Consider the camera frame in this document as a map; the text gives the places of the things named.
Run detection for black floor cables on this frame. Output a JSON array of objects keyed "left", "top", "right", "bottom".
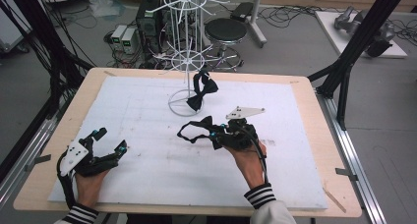
[{"left": 258, "top": 4, "right": 332, "bottom": 29}]

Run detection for white platform board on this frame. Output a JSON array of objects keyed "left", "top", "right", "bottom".
[{"left": 314, "top": 10, "right": 408, "bottom": 59}]

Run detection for white cabinet box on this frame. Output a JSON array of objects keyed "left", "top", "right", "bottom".
[{"left": 0, "top": 6, "right": 32, "bottom": 54}]

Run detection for white floor stand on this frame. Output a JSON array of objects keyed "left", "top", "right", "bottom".
[{"left": 246, "top": 0, "right": 268, "bottom": 49}]

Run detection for black computer tower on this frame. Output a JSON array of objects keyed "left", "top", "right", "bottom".
[{"left": 136, "top": 0, "right": 165, "bottom": 54}]

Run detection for clear plastic bag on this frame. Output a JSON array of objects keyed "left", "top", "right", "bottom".
[{"left": 88, "top": 0, "right": 126, "bottom": 20}]

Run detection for black box on stand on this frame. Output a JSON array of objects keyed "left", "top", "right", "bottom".
[{"left": 230, "top": 1, "right": 255, "bottom": 23}]

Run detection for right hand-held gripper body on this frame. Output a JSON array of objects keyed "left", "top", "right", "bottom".
[{"left": 222, "top": 106, "right": 266, "bottom": 150}]

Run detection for hand-held gripper cable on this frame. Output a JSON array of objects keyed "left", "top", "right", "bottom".
[
  {"left": 240, "top": 125, "right": 269, "bottom": 185},
  {"left": 56, "top": 150, "right": 77, "bottom": 210}
]

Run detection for person's right hand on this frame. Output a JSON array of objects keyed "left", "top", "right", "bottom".
[{"left": 225, "top": 141, "right": 268, "bottom": 190}]

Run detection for right hand-held gripper cable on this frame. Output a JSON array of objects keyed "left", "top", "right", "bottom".
[{"left": 240, "top": 125, "right": 269, "bottom": 185}]

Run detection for black round stool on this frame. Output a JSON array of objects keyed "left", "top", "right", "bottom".
[{"left": 204, "top": 18, "right": 248, "bottom": 73}]

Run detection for white foam mat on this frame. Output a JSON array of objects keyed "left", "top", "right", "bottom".
[{"left": 47, "top": 76, "right": 328, "bottom": 210}]

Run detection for black frame stand with cables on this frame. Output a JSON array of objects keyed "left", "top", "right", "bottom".
[{"left": 0, "top": 0, "right": 96, "bottom": 120}]

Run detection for black metal frame stand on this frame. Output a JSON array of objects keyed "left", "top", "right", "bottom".
[{"left": 308, "top": 0, "right": 411, "bottom": 132}]

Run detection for black bow tie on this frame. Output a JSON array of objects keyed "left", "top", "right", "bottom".
[
  {"left": 186, "top": 70, "right": 219, "bottom": 113},
  {"left": 176, "top": 115, "right": 220, "bottom": 144}
]

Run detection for grey metal clip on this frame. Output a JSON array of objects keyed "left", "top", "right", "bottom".
[
  {"left": 334, "top": 167, "right": 359, "bottom": 182},
  {"left": 25, "top": 153, "right": 52, "bottom": 173}
]

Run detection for aluminium table rail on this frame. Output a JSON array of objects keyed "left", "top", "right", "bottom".
[
  {"left": 315, "top": 90, "right": 388, "bottom": 224},
  {"left": 0, "top": 117, "right": 58, "bottom": 205}
]

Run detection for left hand-held gripper cable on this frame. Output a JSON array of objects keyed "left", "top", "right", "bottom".
[{"left": 56, "top": 150, "right": 77, "bottom": 210}]

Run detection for thin wooden stick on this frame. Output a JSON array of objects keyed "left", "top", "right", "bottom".
[{"left": 322, "top": 187, "right": 347, "bottom": 214}]

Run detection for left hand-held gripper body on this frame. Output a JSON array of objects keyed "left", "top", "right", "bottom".
[{"left": 59, "top": 139, "right": 114, "bottom": 178}]

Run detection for grey bench power supply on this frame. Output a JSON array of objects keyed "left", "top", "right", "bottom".
[
  {"left": 121, "top": 27, "right": 140, "bottom": 55},
  {"left": 110, "top": 25, "right": 128, "bottom": 52}
]

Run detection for white wire display rack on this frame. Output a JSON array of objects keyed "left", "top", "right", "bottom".
[{"left": 140, "top": 0, "right": 231, "bottom": 118}]

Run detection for person's left hand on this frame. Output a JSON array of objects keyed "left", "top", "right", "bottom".
[{"left": 76, "top": 170, "right": 111, "bottom": 206}]

